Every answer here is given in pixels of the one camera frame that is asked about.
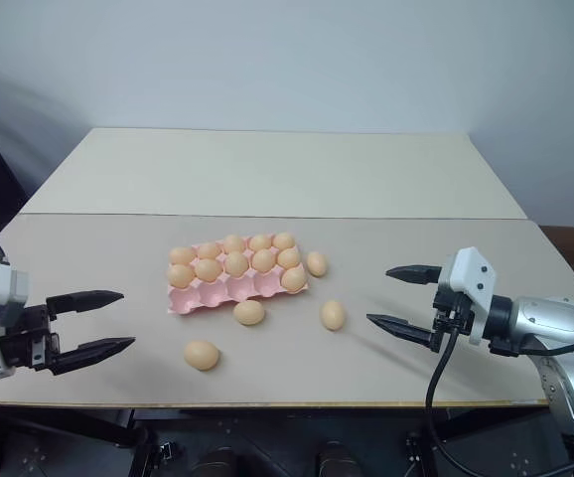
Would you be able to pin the beige egg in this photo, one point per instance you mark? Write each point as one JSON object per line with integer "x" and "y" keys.
{"x": 263, "y": 260}
{"x": 236, "y": 263}
{"x": 293, "y": 279}
{"x": 283, "y": 240}
{"x": 249, "y": 313}
{"x": 234, "y": 243}
{"x": 201, "y": 355}
{"x": 288, "y": 258}
{"x": 332, "y": 315}
{"x": 182, "y": 255}
{"x": 180, "y": 276}
{"x": 208, "y": 269}
{"x": 316, "y": 263}
{"x": 260, "y": 242}
{"x": 208, "y": 250}

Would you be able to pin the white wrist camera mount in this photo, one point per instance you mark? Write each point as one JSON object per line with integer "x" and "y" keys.
{"x": 472, "y": 270}
{"x": 0, "y": 293}

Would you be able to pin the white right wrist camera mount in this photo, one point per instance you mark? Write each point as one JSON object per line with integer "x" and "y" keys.
{"x": 472, "y": 270}

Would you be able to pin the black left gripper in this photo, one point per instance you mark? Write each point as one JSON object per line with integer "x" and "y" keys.
{"x": 29, "y": 338}

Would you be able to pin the black table frame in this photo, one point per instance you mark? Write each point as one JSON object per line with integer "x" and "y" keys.
{"x": 68, "y": 427}

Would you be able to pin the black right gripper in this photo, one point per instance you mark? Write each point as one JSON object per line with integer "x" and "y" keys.
{"x": 453, "y": 318}

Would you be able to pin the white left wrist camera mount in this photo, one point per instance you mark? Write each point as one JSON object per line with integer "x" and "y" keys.
{"x": 0, "y": 293}

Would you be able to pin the pink egg tray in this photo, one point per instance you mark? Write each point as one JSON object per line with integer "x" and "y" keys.
{"x": 227, "y": 295}

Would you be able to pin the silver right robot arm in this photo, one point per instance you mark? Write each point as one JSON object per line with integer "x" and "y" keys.
{"x": 550, "y": 318}

